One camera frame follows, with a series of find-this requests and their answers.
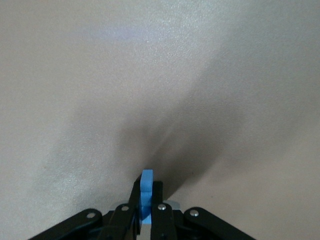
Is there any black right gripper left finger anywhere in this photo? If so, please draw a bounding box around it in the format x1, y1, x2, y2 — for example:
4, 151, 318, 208
28, 174, 143, 240

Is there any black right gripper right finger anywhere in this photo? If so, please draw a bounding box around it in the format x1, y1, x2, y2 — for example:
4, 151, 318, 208
149, 181, 257, 240

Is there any dark blue three-pronged foam letter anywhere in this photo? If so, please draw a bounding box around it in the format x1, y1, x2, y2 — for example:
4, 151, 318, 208
140, 169, 154, 225

